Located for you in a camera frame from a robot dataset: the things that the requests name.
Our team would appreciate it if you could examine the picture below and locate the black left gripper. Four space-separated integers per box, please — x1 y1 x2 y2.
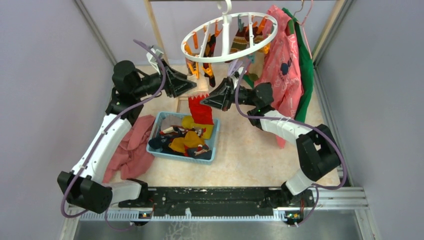
132 58 197 99

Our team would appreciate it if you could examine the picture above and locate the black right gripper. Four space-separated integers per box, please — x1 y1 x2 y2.
199 77 257 112

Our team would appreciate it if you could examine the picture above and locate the red santa sock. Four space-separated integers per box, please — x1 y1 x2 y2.
188 93 214 125

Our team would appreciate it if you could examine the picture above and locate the mustard yellow ribbed sock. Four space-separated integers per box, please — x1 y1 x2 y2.
168 130 205 154

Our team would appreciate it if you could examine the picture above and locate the navy blue patterned sock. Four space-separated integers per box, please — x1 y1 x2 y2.
148 135 174 154

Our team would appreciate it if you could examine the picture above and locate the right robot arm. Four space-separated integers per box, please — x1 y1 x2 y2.
200 77 342 206

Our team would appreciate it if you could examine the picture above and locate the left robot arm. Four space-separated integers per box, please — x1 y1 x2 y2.
57 59 197 218

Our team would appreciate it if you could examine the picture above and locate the white round clip hanger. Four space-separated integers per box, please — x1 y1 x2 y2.
180 0 279 63

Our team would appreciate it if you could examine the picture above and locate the dark red argyle sock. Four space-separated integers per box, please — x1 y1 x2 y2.
202 34 216 88

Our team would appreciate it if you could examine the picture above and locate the yellow sock in basket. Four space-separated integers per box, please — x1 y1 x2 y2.
181 115 215 140

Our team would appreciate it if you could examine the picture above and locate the light blue plastic basket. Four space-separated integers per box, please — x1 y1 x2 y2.
146 111 221 165

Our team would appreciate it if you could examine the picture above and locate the pink patterned hanging garment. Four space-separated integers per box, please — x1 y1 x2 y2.
255 4 304 149

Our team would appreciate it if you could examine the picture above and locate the pink cloth on floor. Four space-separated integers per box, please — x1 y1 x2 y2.
102 114 156 184

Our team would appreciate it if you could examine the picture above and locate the light wooden clothes rack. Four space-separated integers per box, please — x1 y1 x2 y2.
143 0 342 114

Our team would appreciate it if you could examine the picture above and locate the green hanging garment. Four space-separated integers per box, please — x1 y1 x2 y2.
282 7 314 123

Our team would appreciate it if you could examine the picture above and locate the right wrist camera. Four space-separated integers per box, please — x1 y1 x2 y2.
227 65 244 84

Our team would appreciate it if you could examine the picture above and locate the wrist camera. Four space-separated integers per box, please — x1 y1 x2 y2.
146 45 164 68
227 65 244 84

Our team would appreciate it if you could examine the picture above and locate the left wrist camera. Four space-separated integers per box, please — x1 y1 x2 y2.
146 45 164 68

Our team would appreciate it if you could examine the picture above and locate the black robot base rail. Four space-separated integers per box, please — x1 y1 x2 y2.
118 182 316 220

